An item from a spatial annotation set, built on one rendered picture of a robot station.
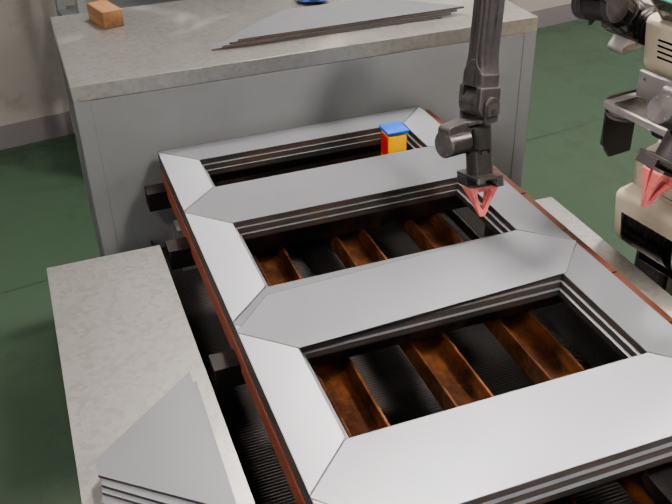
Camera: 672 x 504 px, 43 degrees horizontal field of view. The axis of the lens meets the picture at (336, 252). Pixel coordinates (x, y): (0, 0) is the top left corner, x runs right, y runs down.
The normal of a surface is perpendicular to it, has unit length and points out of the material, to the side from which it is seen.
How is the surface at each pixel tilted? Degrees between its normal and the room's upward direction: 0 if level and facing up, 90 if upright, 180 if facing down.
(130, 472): 0
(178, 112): 90
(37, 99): 90
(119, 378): 0
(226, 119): 90
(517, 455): 0
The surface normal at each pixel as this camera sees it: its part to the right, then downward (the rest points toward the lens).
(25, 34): 0.48, 0.47
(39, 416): -0.03, -0.84
